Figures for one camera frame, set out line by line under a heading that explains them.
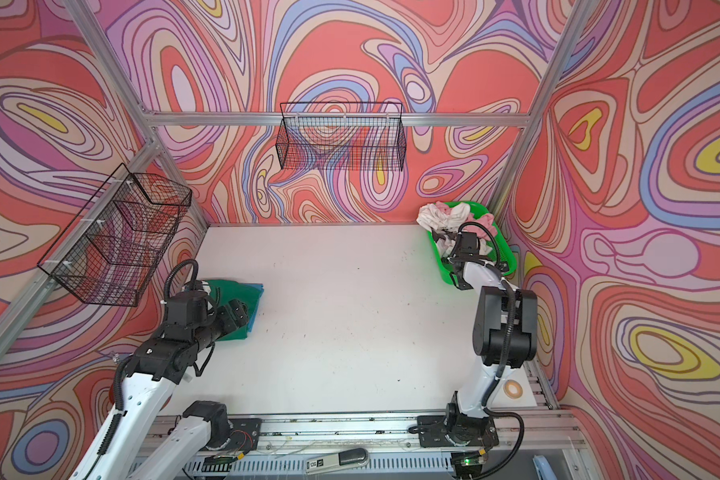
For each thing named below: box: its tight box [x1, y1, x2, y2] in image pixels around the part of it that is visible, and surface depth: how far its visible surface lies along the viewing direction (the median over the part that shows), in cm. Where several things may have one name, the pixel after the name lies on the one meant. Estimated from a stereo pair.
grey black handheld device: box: [305, 448, 370, 475], surface depth 68 cm
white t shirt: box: [417, 202, 470, 252], surface depth 107 cm
